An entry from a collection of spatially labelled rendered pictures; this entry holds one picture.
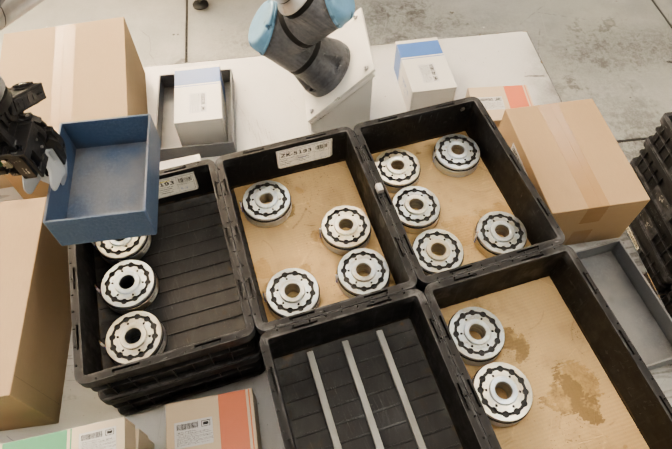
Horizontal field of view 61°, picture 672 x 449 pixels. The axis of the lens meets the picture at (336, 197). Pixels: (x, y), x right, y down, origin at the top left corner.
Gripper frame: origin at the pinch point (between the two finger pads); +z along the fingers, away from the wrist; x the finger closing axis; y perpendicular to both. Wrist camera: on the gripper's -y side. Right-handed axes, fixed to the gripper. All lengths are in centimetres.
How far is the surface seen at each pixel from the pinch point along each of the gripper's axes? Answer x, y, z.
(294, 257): 33.8, 3.2, 32.1
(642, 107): 185, -99, 127
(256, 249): 26.2, 0.4, 31.5
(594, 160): 102, -12, 34
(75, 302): -4.0, 13.0, 19.2
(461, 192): 71, -9, 35
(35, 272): -14.5, 3.9, 22.4
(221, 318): 18.9, 14.6, 31.2
